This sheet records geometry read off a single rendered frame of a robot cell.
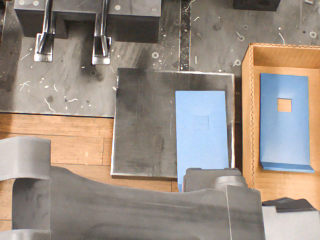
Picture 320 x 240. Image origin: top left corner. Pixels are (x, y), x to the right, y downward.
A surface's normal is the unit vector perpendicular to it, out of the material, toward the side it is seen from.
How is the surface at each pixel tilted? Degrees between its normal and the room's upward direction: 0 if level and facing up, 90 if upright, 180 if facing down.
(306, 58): 90
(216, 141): 0
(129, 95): 0
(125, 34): 90
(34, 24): 90
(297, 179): 0
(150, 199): 38
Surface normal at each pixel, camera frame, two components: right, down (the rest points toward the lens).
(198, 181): 0.06, 0.17
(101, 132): 0.05, -0.33
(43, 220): -0.76, -0.18
